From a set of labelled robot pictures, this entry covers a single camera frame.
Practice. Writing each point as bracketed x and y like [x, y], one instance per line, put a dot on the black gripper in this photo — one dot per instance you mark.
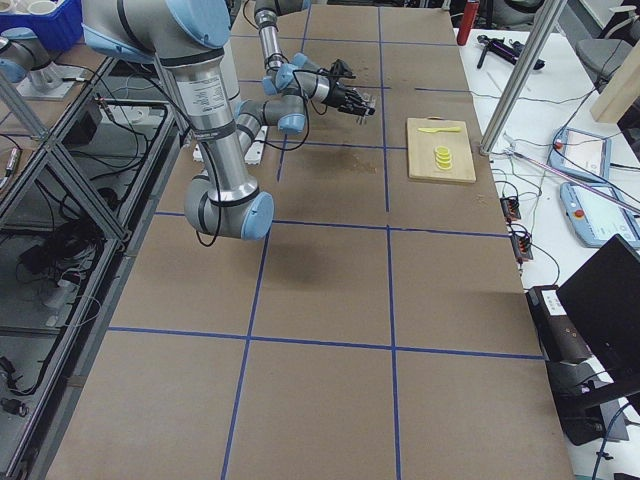
[344, 97]

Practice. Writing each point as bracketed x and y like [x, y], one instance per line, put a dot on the steel double jigger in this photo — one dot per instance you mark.
[365, 108]

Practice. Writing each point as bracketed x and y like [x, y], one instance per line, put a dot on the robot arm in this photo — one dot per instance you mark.
[186, 40]
[299, 74]

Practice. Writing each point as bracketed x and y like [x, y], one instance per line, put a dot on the bamboo cutting board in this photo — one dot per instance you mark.
[422, 158]

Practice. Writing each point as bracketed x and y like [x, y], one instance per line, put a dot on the yellow plastic knife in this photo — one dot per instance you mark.
[434, 130]

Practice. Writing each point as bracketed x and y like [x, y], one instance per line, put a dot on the red cylinder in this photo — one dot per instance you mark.
[467, 21]

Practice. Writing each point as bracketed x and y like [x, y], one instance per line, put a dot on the black bar tool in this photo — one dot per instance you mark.
[509, 51]

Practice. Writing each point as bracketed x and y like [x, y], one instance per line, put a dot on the far teach pendant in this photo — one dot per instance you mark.
[581, 154]

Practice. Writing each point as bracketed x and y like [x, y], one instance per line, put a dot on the teach pendant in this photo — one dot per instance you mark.
[595, 218]
[581, 154]

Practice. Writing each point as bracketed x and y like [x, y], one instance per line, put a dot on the near teach pendant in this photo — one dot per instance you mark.
[595, 218]

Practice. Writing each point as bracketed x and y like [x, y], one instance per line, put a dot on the blue plastic bin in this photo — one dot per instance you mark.
[59, 30]

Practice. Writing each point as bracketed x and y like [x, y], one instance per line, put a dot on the black monitor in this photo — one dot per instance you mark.
[602, 300]

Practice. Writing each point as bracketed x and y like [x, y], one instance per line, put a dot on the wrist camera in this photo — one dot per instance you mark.
[340, 70]

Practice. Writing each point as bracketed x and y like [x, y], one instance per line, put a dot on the aluminium frame post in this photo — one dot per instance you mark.
[537, 38]

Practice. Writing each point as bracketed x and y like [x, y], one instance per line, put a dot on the green handled metal rod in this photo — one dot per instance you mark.
[627, 201]

